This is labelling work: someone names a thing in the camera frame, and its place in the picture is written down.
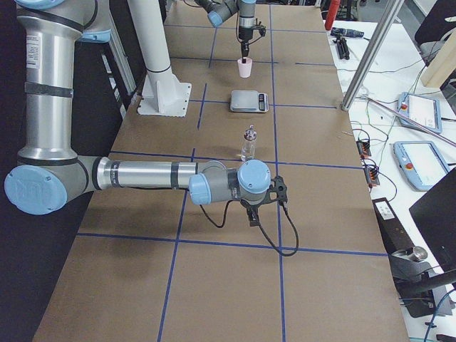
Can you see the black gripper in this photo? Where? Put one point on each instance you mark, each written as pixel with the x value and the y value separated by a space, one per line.
pixel 244 33
pixel 248 205

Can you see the glass sauce bottle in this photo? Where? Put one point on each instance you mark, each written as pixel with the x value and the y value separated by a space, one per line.
pixel 249 144

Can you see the pink plastic cup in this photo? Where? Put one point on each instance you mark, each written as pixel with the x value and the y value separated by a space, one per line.
pixel 244 67

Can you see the black box white label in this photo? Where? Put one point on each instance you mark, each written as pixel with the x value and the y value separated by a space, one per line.
pixel 394 235

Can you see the blue teach pendant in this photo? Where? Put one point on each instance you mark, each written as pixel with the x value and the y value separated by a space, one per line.
pixel 421 109
pixel 421 163

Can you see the blue folded umbrella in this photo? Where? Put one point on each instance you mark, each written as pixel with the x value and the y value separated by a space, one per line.
pixel 349 33

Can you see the aluminium frame post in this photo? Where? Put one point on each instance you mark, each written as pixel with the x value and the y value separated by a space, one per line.
pixel 381 31

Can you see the black connector board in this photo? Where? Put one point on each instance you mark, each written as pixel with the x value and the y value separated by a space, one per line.
pixel 371 173
pixel 363 148

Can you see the red bottle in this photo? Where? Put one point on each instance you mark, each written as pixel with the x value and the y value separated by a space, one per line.
pixel 332 13

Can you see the black clamp metal knob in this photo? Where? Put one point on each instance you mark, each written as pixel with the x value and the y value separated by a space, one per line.
pixel 420 288

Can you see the digital kitchen scale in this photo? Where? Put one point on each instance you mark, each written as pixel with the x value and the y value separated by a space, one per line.
pixel 249 101

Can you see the black folded tripod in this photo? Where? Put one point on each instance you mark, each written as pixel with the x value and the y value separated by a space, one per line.
pixel 342 47

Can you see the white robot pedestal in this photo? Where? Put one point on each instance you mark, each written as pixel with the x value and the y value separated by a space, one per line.
pixel 162 93

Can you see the near blue teach pendant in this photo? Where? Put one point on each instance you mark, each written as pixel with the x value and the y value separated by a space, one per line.
pixel 421 163

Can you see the far blue teach pendant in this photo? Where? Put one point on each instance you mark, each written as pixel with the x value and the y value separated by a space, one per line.
pixel 421 109

